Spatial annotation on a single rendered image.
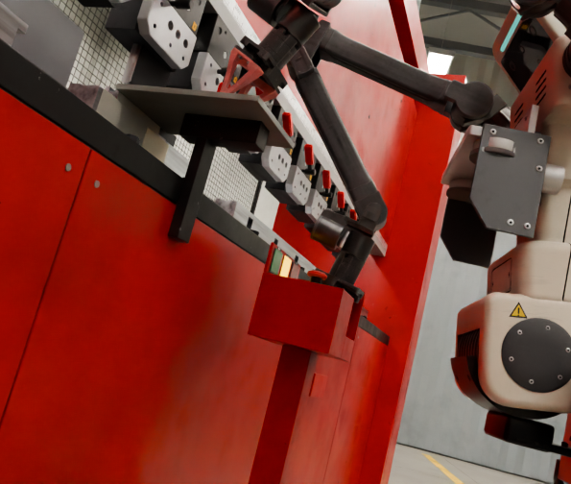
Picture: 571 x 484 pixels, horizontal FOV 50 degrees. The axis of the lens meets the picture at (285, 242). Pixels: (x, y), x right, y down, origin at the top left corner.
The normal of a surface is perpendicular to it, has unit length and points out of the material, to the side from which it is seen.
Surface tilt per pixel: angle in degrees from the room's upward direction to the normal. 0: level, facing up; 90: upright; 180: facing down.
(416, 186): 90
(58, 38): 90
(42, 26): 90
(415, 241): 90
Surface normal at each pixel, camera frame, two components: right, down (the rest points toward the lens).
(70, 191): 0.92, 0.17
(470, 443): 0.09, -0.17
